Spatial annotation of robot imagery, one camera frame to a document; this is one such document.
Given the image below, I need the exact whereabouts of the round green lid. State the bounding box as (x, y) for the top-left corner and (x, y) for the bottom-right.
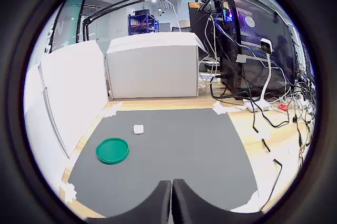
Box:
(95, 137), (130, 165)

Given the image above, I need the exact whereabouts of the white tape piece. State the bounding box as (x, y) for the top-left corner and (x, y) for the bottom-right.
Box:
(59, 181), (77, 203)
(230, 191), (261, 213)
(101, 101), (124, 118)
(212, 101), (247, 116)

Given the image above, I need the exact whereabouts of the dark grey mat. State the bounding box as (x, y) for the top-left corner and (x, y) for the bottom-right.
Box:
(62, 108), (259, 219)

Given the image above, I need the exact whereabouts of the white power strip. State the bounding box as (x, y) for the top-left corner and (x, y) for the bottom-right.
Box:
(243, 98), (275, 112)

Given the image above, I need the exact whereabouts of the large white box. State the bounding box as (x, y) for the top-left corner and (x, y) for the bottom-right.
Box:
(105, 32), (209, 100)

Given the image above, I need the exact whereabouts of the white partition panel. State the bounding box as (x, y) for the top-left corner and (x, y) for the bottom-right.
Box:
(39, 40), (106, 159)
(23, 63), (71, 190)

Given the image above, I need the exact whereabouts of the black computer tower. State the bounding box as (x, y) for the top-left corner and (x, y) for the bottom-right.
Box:
(213, 0), (298, 99)

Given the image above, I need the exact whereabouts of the white webcam on gooseneck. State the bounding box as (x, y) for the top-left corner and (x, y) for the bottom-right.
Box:
(256, 38), (274, 109)

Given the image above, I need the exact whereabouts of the blue shelf rack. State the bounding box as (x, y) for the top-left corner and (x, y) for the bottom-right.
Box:
(128, 9), (158, 35)

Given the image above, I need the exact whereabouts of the black monitor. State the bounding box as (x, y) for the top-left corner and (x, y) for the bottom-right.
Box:
(189, 0), (220, 59)

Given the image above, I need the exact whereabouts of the black articulated boom stand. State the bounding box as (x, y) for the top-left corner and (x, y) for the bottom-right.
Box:
(83, 0), (219, 43)

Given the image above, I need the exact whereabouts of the teal banner with white letters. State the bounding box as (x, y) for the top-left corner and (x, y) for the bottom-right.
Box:
(43, 0), (87, 54)

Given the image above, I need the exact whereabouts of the black camera cable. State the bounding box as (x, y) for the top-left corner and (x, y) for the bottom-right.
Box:
(252, 125), (283, 213)

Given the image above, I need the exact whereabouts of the thin black cable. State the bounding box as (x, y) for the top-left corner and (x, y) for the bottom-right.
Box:
(289, 76), (316, 168)
(246, 75), (290, 129)

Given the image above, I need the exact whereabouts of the white cable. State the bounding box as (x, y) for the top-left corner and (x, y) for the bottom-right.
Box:
(160, 0), (183, 33)

